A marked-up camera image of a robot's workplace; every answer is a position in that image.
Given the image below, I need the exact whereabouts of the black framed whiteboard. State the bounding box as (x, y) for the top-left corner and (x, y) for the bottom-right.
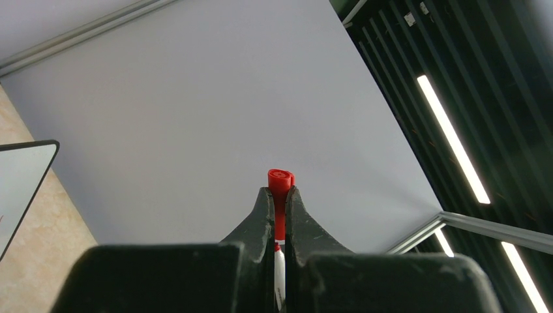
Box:
(1, 140), (59, 258)

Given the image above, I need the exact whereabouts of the red capped white marker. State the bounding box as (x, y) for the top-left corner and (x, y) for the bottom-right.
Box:
(274, 242), (286, 312)

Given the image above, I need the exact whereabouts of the left aluminium frame rail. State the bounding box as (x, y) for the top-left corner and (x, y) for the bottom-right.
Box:
(1, 0), (176, 78)

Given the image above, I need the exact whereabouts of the right aluminium frame rail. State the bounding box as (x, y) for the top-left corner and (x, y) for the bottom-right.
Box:
(386, 211), (552, 254)

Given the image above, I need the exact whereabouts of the aluminium frame rail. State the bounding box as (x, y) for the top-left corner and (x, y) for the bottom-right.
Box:
(1, 0), (176, 78)
(386, 211), (552, 254)

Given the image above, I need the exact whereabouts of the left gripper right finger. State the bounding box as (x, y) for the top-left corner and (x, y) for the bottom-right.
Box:
(285, 187), (501, 312)

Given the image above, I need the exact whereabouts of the ceiling light strip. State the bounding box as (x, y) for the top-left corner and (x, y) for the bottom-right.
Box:
(501, 241), (550, 313)
(417, 75), (491, 205)

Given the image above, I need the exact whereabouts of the red marker cap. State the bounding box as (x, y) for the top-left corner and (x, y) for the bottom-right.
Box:
(267, 169), (295, 243)

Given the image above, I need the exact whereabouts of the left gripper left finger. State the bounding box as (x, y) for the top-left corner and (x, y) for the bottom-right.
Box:
(52, 187), (275, 312)

